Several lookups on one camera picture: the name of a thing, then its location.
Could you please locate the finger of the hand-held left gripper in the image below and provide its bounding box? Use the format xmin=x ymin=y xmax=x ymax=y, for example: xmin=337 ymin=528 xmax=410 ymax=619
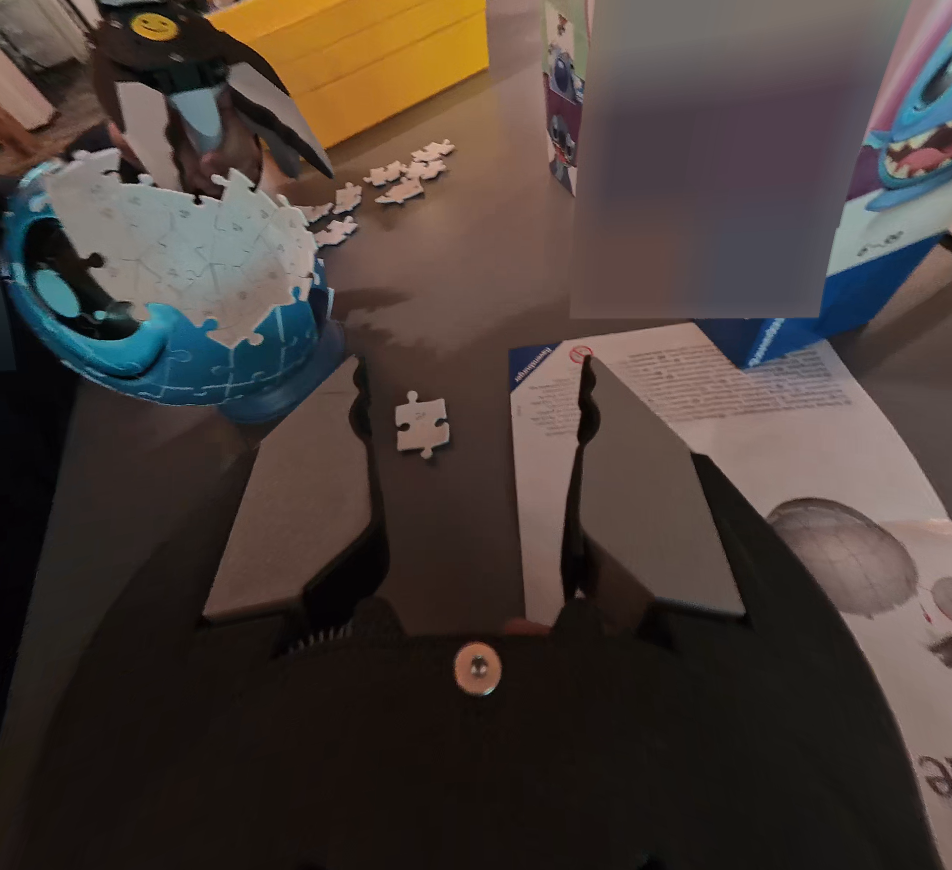
xmin=223 ymin=62 xmax=336 ymax=179
xmin=115 ymin=80 xmax=185 ymax=192

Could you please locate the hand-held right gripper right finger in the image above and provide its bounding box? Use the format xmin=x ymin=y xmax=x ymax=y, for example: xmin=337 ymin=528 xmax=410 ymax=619
xmin=550 ymin=355 xmax=748 ymax=633

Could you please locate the blue ball stand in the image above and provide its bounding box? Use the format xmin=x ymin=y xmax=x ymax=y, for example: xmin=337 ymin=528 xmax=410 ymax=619
xmin=219 ymin=319 xmax=349 ymax=428

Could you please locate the cartoon print puzzle box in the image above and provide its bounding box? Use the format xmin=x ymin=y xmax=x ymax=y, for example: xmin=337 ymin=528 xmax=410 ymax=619
xmin=534 ymin=0 xmax=952 ymax=369

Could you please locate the yellow plastic bin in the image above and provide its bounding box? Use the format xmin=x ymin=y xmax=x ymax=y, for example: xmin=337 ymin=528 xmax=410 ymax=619
xmin=204 ymin=0 xmax=492 ymax=149

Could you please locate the single white puzzle piece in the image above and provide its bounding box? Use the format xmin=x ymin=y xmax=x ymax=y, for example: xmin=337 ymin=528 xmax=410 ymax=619
xmin=394 ymin=390 xmax=451 ymax=460

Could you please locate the white instruction leaflet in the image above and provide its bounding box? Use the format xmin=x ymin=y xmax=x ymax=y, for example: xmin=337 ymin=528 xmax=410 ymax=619
xmin=508 ymin=323 xmax=952 ymax=870

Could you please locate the blue white puzzle ball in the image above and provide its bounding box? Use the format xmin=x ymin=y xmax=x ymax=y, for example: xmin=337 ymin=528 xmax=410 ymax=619
xmin=0 ymin=148 xmax=332 ymax=406

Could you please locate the pile of puzzle pieces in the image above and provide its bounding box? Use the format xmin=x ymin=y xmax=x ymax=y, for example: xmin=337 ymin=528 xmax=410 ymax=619
xmin=294 ymin=138 xmax=456 ymax=249

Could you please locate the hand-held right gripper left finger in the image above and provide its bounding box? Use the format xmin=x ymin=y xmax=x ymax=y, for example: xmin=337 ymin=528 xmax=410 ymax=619
xmin=201 ymin=355 xmax=391 ymax=636

